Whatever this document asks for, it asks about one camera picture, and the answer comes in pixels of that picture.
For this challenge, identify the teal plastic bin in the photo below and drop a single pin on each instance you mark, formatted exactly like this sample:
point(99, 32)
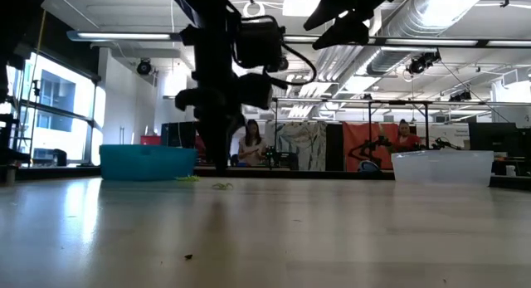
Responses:
point(145, 163)

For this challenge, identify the blue rounded object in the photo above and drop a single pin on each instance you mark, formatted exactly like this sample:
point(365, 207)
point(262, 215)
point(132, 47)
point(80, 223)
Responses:
point(369, 167)

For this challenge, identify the silver ventilation duct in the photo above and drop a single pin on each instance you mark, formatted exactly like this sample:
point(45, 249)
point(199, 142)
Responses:
point(388, 61)

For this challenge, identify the white cup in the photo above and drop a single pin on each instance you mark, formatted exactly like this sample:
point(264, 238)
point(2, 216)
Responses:
point(510, 171)

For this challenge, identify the clear plastic bin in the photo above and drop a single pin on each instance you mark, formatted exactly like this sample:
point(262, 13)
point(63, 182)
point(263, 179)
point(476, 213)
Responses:
point(444, 167)

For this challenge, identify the black ceiling spotlight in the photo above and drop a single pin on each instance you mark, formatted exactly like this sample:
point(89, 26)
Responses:
point(144, 67)
point(285, 64)

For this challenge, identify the black computer monitor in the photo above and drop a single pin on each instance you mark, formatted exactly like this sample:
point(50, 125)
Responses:
point(493, 138)

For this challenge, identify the black track light cluster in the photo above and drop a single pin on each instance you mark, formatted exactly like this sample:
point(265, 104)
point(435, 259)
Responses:
point(421, 64)

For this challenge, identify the background black robot arm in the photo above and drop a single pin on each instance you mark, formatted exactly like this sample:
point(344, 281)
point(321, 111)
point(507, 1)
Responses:
point(367, 149)
point(444, 144)
point(276, 157)

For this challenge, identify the long ceiling light strip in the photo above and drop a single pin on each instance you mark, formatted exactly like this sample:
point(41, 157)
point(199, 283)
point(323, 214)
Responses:
point(124, 36)

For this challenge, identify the person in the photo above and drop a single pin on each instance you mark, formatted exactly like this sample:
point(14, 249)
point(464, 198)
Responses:
point(251, 144)
point(405, 140)

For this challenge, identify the red box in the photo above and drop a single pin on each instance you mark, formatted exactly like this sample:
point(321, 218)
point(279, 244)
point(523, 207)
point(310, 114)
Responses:
point(150, 140)

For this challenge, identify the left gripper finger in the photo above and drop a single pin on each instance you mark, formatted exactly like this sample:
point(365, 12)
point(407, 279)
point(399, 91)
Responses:
point(212, 138)
point(228, 134)

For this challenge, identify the small black debris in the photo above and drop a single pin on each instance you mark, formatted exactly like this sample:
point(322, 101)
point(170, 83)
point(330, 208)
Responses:
point(188, 257)

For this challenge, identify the black speaker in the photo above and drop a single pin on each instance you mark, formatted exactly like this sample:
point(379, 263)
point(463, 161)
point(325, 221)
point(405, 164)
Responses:
point(60, 158)

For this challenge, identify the patterned fabric panel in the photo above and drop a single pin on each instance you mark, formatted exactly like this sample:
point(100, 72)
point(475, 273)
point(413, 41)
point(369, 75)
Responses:
point(303, 143)

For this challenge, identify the large window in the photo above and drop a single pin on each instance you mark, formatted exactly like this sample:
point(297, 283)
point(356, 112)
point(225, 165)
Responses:
point(58, 93)

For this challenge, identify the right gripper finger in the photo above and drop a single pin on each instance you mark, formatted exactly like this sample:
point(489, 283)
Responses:
point(344, 32)
point(332, 6)

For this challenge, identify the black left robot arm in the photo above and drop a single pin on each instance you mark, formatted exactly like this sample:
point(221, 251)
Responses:
point(211, 30)

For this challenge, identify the orange fabric panel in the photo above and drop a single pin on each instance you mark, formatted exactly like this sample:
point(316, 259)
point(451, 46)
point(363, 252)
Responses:
point(357, 136)

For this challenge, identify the black metal rack frame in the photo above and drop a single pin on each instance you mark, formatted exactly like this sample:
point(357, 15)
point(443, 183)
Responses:
point(426, 126)

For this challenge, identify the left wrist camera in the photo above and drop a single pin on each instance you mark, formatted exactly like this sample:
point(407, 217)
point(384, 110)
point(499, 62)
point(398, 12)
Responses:
point(255, 91)

